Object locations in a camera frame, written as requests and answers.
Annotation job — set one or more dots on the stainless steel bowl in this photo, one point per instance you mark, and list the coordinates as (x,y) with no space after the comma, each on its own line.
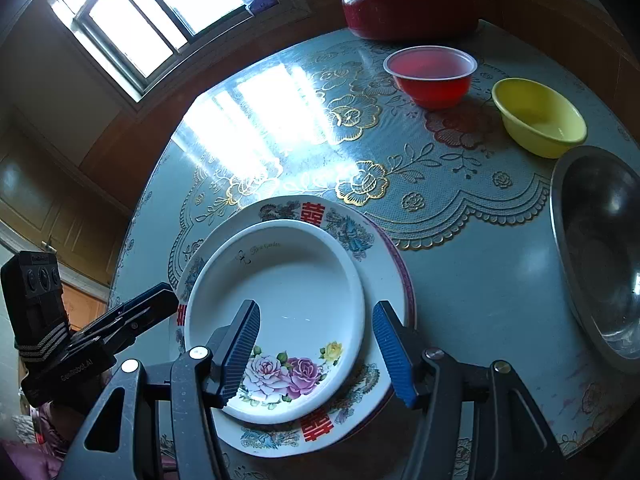
(594,206)

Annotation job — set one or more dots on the red plastic bowl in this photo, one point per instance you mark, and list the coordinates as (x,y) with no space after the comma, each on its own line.
(434,77)

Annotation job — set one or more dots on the yellow plastic bowl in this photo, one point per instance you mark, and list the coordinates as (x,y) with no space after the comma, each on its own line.
(538,118)

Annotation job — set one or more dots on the black tracking camera left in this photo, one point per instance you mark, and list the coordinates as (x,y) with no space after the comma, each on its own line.
(32,290)

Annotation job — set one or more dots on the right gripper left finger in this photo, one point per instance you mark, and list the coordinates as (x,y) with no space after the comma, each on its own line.
(231,346)

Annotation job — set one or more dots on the green floral tablecloth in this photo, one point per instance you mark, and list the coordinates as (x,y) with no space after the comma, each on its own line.
(321,130)

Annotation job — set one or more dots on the window with frame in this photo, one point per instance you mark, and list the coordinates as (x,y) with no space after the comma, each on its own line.
(140,44)

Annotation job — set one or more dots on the white red-character pattern plate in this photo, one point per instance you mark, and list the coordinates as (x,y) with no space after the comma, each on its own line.
(383,276)

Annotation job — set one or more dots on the blue tissue pack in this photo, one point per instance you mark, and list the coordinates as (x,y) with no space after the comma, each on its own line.
(255,7)

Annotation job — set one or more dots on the purple jacket sleeve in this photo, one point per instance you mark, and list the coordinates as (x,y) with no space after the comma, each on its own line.
(36,460)

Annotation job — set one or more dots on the red electric cooker pot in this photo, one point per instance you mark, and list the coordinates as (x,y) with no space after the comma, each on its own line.
(397,20)

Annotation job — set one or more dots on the wooden door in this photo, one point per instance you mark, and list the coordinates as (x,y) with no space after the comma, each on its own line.
(44,204)

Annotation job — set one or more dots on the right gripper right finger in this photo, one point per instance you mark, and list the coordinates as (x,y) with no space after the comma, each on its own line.
(401,349)

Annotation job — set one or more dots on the white rose pattern plate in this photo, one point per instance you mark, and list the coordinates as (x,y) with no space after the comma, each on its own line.
(312,316)

